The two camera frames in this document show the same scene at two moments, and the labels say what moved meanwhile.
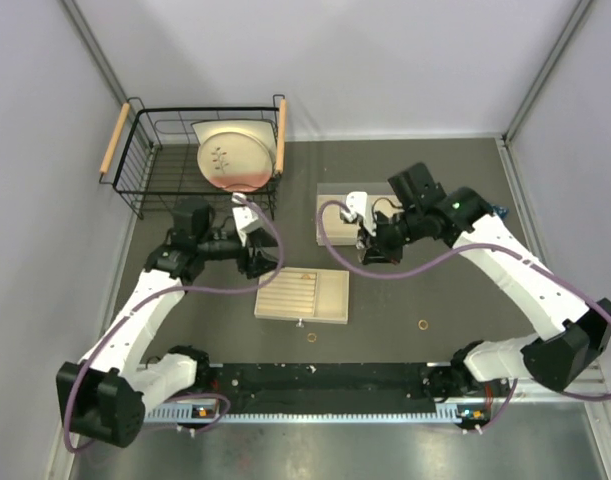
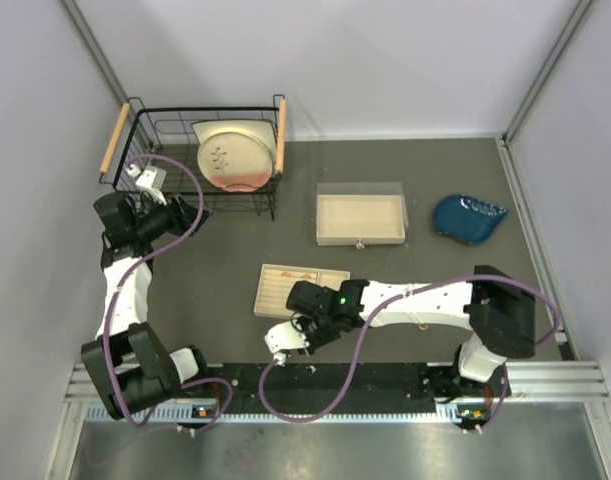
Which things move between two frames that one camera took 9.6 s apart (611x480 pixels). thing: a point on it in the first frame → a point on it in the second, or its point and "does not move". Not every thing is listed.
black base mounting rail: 275,389 does not move
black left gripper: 260,261 → 181,215
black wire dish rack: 154,150 does not move
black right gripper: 379,250 → 314,344
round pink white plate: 236,161 does not move
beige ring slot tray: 304,295 does not move
